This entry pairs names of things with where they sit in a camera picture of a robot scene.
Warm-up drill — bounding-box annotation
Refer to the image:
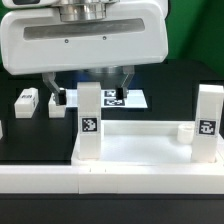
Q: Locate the white fiducial marker sheet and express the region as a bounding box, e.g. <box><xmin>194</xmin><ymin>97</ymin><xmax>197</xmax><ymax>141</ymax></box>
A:
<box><xmin>66</xmin><ymin>89</ymin><xmax>147</xmax><ymax>108</ymax></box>

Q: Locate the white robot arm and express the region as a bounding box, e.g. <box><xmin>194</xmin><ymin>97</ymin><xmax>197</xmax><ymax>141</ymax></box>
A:
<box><xmin>0</xmin><ymin>0</ymin><xmax>169</xmax><ymax>105</ymax></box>

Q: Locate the white front fence bar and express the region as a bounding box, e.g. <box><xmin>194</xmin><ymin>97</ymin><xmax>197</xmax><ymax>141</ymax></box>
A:
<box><xmin>0</xmin><ymin>164</ymin><xmax>224</xmax><ymax>194</ymax></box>

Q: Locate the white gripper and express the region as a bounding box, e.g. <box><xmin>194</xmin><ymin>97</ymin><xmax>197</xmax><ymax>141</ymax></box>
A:
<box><xmin>0</xmin><ymin>2</ymin><xmax>168</xmax><ymax>106</ymax></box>

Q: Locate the white desk tabletop tray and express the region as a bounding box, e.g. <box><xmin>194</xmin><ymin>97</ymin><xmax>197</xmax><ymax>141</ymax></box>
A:
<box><xmin>71</xmin><ymin>120</ymin><xmax>224</xmax><ymax>167</ymax></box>

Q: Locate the white left edge block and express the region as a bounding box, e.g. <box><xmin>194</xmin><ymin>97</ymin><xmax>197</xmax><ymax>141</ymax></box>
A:
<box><xmin>0</xmin><ymin>120</ymin><xmax>3</xmax><ymax>140</ymax></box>

